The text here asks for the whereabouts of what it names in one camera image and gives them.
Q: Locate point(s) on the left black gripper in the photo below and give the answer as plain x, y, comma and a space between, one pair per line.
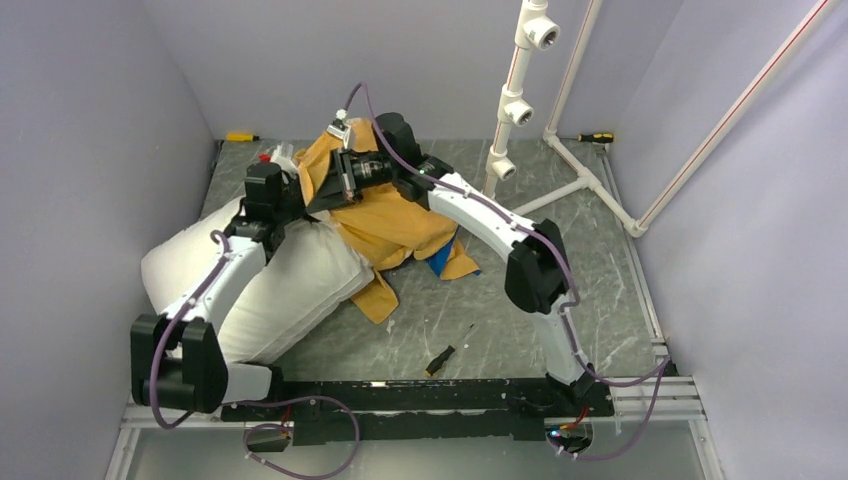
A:
291, 182

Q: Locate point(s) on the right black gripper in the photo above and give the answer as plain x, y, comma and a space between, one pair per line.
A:
337, 188

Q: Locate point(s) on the yellow blue pillowcase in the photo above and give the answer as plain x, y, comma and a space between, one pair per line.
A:
384, 228

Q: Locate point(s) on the white pillow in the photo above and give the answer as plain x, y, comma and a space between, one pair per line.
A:
310, 275

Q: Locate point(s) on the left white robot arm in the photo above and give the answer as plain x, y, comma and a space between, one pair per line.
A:
176, 359

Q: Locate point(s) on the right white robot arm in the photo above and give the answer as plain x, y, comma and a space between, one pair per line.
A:
538, 278

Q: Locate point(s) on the yellow screwdriver at back left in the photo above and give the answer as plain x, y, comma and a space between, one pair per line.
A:
241, 137

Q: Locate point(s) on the black yellow screwdriver on table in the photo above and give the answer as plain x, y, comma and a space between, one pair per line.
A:
437, 363

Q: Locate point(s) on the screwdriver at back right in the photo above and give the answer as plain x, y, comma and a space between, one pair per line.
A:
598, 138

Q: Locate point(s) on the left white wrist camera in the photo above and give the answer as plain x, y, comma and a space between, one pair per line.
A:
281, 154

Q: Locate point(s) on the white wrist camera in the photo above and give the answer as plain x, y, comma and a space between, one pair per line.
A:
340, 129
281, 154

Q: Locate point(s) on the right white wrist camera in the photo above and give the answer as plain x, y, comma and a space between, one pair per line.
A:
340, 129

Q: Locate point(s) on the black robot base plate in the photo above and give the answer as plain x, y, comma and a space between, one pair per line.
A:
518, 408

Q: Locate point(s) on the white PVC pipe frame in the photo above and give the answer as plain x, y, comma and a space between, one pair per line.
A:
566, 115

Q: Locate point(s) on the aluminium rail frame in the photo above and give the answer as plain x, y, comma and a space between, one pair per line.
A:
658, 395

